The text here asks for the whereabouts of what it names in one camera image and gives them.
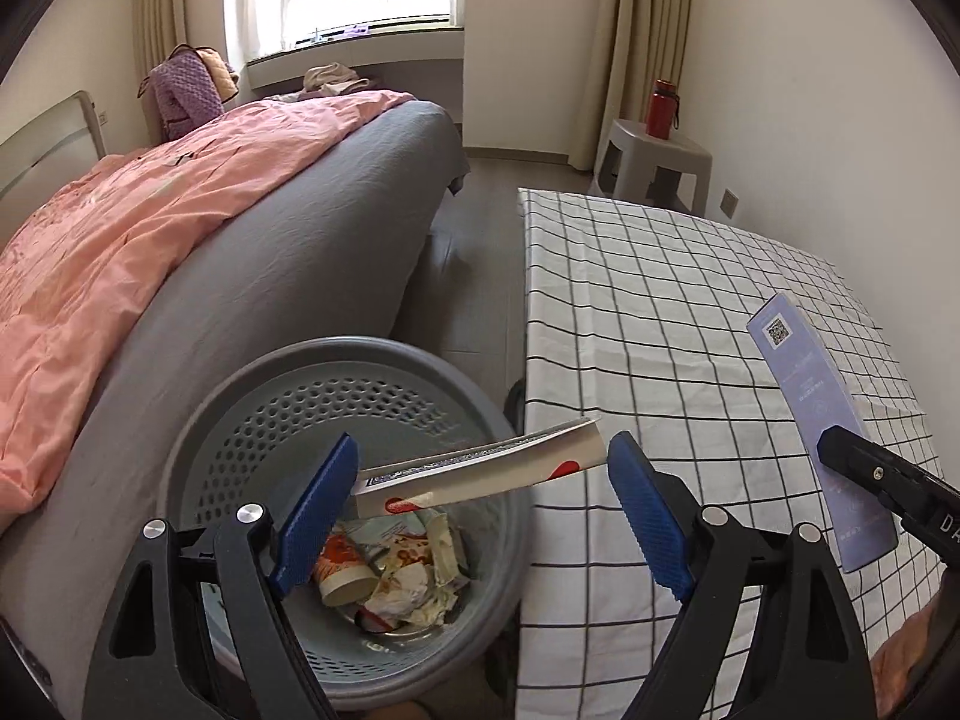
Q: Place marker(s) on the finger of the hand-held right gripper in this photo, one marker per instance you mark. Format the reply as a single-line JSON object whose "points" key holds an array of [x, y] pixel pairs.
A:
{"points": [[877, 472]]}

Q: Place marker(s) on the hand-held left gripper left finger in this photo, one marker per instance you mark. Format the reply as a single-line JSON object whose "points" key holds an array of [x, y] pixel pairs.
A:
{"points": [[315, 517]]}

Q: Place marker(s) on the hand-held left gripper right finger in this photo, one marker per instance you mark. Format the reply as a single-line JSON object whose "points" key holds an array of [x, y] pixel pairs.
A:
{"points": [[649, 517]]}

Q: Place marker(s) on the white plastic wrapper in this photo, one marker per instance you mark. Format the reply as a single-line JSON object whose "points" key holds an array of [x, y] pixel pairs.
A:
{"points": [[375, 529]]}

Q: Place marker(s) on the red and white paper cup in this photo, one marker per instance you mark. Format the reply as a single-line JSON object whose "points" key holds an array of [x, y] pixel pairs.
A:
{"points": [[341, 577]]}

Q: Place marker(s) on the white paper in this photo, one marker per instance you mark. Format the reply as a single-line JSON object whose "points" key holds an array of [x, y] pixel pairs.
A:
{"points": [[405, 592]]}

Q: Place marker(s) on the pale purple carton box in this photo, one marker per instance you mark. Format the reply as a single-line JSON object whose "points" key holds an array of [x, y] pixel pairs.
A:
{"points": [[802, 382]]}

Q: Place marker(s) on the white box with red mark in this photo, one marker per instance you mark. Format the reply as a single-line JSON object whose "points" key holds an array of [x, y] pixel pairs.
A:
{"points": [[487, 469]]}

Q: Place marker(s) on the grey perforated waste bin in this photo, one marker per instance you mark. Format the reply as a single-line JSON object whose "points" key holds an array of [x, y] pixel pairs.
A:
{"points": [[480, 420]]}

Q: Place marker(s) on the person's bare leg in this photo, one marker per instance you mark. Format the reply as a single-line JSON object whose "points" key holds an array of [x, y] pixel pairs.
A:
{"points": [[405, 711], [904, 667]]}

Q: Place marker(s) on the bed with grey sheet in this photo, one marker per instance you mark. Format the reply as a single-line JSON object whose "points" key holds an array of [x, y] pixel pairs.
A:
{"points": [[300, 240]]}

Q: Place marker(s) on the pink blanket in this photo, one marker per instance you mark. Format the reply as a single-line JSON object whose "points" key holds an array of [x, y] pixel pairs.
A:
{"points": [[135, 240]]}

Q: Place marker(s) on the grey plastic stool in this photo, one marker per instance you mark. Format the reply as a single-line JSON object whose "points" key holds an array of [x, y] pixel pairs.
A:
{"points": [[645, 146]]}

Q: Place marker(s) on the red water bottle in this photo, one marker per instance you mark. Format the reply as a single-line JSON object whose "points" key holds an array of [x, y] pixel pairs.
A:
{"points": [[662, 109]]}

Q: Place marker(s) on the beige clothes heap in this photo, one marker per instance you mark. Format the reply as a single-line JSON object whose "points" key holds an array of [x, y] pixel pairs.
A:
{"points": [[334, 79]]}

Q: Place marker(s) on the purple knitted bag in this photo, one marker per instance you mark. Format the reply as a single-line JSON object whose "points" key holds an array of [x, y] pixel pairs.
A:
{"points": [[180, 94]]}

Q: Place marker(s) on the beige quilted bag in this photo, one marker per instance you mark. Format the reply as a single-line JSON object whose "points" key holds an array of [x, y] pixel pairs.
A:
{"points": [[221, 75]]}

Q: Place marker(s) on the grey window ledge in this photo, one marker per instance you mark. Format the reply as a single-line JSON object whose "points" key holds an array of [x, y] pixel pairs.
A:
{"points": [[390, 64]]}

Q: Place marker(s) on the beige padded headboard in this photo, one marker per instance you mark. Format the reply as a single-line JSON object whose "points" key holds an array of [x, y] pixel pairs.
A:
{"points": [[45, 142]]}

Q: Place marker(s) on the beige curtain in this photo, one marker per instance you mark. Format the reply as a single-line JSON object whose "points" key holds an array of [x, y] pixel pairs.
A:
{"points": [[630, 37], [161, 15]]}

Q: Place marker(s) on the sheer white curtain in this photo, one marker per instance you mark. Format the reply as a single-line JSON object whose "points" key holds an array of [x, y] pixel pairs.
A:
{"points": [[259, 0]]}

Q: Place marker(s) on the wall socket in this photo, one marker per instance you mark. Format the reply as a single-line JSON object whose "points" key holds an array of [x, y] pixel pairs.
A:
{"points": [[729, 202]]}

